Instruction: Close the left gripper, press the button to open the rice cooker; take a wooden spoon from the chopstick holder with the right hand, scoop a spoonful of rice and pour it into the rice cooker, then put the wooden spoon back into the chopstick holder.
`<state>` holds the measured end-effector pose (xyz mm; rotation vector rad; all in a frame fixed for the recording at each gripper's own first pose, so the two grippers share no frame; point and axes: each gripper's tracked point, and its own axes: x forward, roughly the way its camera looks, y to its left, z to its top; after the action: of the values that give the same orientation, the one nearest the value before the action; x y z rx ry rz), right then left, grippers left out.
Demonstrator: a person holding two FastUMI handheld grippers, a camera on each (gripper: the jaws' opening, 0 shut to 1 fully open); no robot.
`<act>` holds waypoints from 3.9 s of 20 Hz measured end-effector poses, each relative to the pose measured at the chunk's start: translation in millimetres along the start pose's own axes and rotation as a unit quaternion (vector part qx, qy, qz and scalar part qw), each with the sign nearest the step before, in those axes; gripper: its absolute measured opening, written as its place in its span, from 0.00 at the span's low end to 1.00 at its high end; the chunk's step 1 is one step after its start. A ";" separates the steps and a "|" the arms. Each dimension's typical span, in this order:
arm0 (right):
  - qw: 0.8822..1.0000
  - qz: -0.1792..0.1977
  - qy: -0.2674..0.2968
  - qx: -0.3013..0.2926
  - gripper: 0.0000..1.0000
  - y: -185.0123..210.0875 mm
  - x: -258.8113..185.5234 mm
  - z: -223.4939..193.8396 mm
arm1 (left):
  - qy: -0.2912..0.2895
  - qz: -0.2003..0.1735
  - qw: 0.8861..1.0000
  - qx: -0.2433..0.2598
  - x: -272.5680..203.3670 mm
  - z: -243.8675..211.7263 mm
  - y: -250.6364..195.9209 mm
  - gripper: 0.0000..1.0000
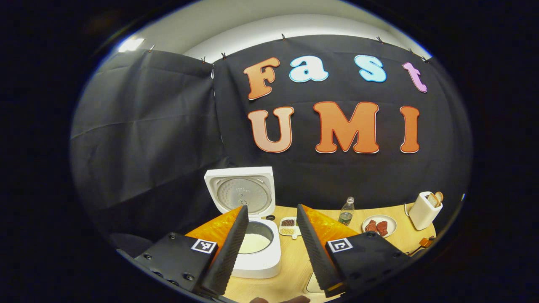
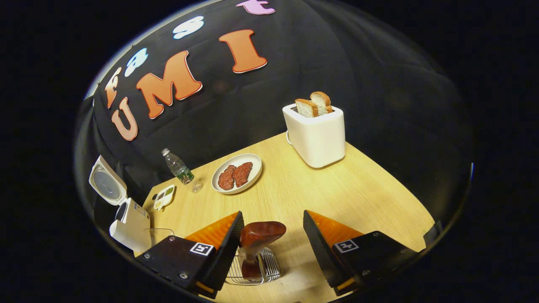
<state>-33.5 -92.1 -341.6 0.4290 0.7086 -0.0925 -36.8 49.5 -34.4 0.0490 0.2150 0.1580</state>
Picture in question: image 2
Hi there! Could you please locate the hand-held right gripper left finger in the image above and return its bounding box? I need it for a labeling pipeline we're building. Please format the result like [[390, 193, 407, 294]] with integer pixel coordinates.
[[136, 211, 245, 299]]

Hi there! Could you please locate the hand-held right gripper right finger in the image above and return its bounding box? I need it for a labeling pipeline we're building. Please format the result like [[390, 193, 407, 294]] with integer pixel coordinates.
[[303, 210, 422, 296]]

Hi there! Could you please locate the brown wooden spoon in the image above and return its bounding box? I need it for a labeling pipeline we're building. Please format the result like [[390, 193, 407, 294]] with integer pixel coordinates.
[[239, 221, 287, 278]]

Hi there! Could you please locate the metal wire chopstick holder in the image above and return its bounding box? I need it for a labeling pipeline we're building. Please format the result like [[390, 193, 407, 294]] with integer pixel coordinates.
[[225, 247, 282, 286]]

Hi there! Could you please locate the white rice cooker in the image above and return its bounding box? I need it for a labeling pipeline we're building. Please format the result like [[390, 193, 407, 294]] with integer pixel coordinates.
[[88, 155, 153, 253]]

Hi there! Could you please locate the red meat piece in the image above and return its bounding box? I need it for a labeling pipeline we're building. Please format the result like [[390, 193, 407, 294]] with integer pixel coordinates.
[[233, 162, 253, 188], [218, 165, 237, 191]]

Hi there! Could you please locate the white divided grain dish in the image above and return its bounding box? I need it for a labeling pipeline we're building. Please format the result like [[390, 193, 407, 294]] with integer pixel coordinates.
[[152, 184, 176, 211]]

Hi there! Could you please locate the white round plate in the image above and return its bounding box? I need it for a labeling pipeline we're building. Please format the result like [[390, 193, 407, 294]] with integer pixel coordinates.
[[211, 153, 263, 195]]

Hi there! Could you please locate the clear plastic water bottle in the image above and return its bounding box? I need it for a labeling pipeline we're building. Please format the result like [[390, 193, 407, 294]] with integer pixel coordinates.
[[162, 148, 203, 193]]

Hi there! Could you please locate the white toaster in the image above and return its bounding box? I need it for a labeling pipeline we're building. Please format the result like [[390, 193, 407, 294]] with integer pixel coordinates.
[[282, 103, 346, 169]]

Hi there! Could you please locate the toast bread slice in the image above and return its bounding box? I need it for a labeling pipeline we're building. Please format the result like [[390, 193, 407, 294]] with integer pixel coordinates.
[[295, 98, 319, 118], [310, 91, 334, 115]]

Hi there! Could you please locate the black backdrop cloth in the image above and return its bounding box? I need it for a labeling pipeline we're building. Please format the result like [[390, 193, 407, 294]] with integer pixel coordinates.
[[76, 0, 474, 236]]

